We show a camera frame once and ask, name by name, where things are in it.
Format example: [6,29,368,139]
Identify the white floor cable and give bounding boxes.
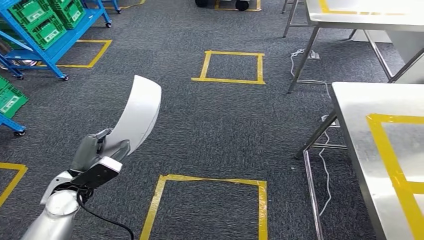
[289,48,333,218]

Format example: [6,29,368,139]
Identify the chrome round base ring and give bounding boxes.
[0,49,34,71]

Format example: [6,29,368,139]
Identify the black-wheeled cart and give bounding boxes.
[194,0,251,12]

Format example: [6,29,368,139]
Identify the steel workbench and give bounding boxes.
[294,81,424,240]

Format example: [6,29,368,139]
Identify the white curved plastic part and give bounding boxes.
[104,74,163,157]

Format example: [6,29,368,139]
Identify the yellow tape frames on workbench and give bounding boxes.
[365,113,424,240]

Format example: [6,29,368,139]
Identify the white desk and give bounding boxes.
[349,29,424,84]

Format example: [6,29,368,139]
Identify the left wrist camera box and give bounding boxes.
[70,156,123,190]

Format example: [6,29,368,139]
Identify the steel table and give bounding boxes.
[281,0,424,95]

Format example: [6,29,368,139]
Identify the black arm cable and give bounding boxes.
[76,190,135,240]

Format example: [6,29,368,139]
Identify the yellow tape on steel table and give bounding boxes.
[318,0,407,16]

